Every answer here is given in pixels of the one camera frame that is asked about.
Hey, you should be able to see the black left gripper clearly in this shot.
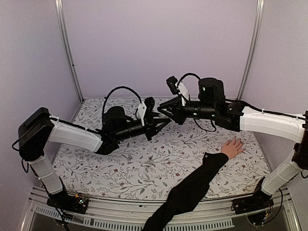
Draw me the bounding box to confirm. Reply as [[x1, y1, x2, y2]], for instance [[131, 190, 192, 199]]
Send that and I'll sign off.
[[115, 112, 171, 142]]

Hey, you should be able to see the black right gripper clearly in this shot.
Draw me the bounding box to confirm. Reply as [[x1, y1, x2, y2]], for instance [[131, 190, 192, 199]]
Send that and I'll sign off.
[[157, 96, 216, 126]]

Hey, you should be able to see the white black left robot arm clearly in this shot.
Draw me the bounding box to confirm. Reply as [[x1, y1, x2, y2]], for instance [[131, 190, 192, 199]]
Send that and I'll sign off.
[[12, 105, 171, 209]]

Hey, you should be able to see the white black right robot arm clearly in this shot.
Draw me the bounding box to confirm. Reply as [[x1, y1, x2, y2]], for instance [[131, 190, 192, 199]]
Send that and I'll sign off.
[[158, 77, 308, 210]]

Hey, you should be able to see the black sleeved forearm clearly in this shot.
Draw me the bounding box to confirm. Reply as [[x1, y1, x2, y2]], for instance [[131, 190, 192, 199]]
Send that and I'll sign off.
[[143, 153, 229, 231]]

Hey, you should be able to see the person's bare hand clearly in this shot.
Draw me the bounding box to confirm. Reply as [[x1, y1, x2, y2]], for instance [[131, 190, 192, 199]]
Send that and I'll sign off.
[[221, 137, 244, 159]]

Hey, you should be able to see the floral patterned table mat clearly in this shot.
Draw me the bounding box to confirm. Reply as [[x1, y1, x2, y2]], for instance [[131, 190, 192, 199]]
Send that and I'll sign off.
[[49, 97, 271, 202]]

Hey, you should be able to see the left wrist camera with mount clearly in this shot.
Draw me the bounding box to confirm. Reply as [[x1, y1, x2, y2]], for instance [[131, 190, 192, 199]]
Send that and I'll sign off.
[[135, 97, 155, 127]]

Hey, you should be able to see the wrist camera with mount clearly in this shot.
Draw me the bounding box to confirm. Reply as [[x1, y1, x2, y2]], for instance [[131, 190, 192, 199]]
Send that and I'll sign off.
[[135, 97, 155, 127], [166, 76, 190, 106]]

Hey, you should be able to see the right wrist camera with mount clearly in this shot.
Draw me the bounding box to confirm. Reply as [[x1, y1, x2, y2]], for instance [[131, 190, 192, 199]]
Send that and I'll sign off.
[[166, 76, 190, 106]]

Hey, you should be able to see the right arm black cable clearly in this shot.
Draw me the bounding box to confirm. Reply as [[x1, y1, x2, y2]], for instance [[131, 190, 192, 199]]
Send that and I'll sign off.
[[178, 72, 217, 132]]

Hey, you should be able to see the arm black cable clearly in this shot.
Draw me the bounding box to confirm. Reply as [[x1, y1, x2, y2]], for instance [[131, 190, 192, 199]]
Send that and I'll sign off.
[[178, 72, 217, 132], [102, 86, 142, 121]]

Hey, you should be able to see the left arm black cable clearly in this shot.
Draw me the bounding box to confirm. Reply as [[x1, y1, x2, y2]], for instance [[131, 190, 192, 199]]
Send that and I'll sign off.
[[102, 86, 142, 121]]

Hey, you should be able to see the aluminium front rail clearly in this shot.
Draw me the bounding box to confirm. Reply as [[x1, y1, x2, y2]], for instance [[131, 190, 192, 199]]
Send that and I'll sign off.
[[20, 187, 304, 231]]

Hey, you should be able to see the right aluminium frame post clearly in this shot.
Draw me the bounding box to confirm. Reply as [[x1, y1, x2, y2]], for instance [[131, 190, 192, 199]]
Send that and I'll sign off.
[[236, 0, 265, 100]]

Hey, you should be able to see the aluminium frame post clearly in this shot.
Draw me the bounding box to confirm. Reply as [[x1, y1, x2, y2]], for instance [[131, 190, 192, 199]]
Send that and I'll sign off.
[[236, 0, 265, 100], [54, 0, 84, 103]]

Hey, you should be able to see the left aluminium frame post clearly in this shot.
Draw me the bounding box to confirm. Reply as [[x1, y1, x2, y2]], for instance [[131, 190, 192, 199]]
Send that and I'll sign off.
[[54, 0, 84, 103]]

